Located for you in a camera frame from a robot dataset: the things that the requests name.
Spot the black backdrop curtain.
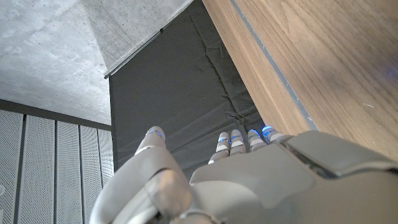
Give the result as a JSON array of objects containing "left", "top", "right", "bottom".
[{"left": 108, "top": 0, "right": 266, "bottom": 172}]

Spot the metal backdrop crossbar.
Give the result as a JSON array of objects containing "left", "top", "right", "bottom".
[{"left": 104, "top": 27, "right": 164, "bottom": 80}]

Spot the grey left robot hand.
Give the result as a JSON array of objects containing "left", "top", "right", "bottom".
[{"left": 90, "top": 126, "right": 398, "bottom": 224}]

